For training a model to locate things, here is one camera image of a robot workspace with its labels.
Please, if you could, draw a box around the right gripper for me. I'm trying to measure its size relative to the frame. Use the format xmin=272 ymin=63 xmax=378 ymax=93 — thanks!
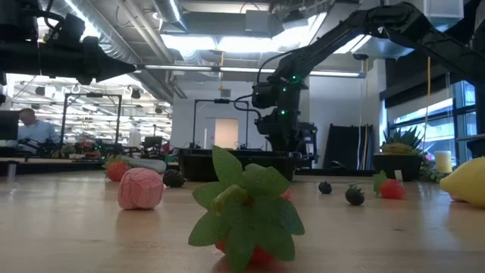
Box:
xmin=254 ymin=108 xmax=304 ymax=153

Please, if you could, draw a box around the black metal frame stand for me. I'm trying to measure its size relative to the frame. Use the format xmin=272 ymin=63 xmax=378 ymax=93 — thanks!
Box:
xmin=60 ymin=92 xmax=123 ymax=147
xmin=192 ymin=98 xmax=251 ymax=149

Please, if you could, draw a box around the person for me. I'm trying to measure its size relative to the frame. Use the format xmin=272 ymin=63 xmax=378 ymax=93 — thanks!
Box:
xmin=17 ymin=108 xmax=61 ymax=147

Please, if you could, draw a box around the long ceiling light strip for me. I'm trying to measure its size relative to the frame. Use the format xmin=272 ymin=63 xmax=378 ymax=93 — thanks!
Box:
xmin=142 ymin=64 xmax=367 ymax=79

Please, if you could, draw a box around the black office chair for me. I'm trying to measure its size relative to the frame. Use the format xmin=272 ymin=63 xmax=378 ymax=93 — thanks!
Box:
xmin=142 ymin=135 xmax=164 ymax=155

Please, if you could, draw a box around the dark computer monitor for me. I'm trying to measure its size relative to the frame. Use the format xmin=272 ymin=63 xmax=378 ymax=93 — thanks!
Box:
xmin=0 ymin=110 xmax=20 ymax=141

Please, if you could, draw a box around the strawberry with large mesh leaves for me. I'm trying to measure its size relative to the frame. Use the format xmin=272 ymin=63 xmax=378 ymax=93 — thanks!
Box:
xmin=188 ymin=146 xmax=306 ymax=272

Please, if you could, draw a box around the pink toy raspberry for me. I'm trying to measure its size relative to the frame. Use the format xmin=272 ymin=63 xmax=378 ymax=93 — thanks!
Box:
xmin=117 ymin=167 xmax=164 ymax=211

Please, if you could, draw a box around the pale door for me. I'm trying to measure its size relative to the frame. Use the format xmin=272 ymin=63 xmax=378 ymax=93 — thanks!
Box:
xmin=214 ymin=118 xmax=239 ymax=150

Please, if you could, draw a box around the dark berry with stem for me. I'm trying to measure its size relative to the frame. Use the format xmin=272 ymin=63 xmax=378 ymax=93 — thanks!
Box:
xmin=344 ymin=183 xmax=365 ymax=207

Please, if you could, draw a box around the black aluminium table frame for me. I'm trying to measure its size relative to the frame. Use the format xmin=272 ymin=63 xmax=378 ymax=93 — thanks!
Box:
xmin=0 ymin=161 xmax=376 ymax=178

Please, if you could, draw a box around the potted succulent plant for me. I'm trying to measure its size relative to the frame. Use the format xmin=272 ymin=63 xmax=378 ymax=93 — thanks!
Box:
xmin=373 ymin=127 xmax=424 ymax=182

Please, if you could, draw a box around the yellow toy lemon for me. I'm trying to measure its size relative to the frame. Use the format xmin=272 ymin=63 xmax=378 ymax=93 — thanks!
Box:
xmin=439 ymin=157 xmax=485 ymax=209

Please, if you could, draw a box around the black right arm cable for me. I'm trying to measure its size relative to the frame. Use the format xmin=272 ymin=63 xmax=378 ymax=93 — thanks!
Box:
xmin=233 ymin=93 xmax=263 ymax=121

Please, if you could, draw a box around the black equipment rack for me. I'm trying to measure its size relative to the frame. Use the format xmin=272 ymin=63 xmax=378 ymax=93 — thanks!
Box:
xmin=297 ymin=121 xmax=319 ymax=168

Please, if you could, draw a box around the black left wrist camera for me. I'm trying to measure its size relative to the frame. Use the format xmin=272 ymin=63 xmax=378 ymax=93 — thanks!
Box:
xmin=56 ymin=13 xmax=86 ymax=45

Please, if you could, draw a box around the bumpy black toy blackberry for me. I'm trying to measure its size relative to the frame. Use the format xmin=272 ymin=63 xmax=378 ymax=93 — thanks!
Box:
xmin=162 ymin=168 xmax=186 ymax=189

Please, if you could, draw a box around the grey folded cloth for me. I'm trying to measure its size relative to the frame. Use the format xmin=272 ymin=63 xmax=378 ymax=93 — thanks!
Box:
xmin=127 ymin=157 xmax=167 ymax=174

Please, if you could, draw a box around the pale yellow cylinder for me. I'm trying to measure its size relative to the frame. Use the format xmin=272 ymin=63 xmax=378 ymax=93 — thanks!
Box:
xmin=434 ymin=150 xmax=453 ymax=174

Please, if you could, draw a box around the black plastic tupperware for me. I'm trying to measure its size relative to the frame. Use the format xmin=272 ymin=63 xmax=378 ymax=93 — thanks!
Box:
xmin=177 ymin=148 xmax=303 ymax=182

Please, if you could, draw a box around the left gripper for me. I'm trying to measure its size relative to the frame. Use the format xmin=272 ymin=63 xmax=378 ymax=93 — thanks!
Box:
xmin=37 ymin=36 xmax=136 ymax=86

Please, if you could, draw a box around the black leaning panel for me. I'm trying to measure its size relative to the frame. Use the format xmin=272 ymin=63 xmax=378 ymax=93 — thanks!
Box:
xmin=324 ymin=124 xmax=375 ymax=171

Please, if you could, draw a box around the small red toy strawberry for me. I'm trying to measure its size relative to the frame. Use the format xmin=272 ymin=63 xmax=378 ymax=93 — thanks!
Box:
xmin=371 ymin=170 xmax=407 ymax=200

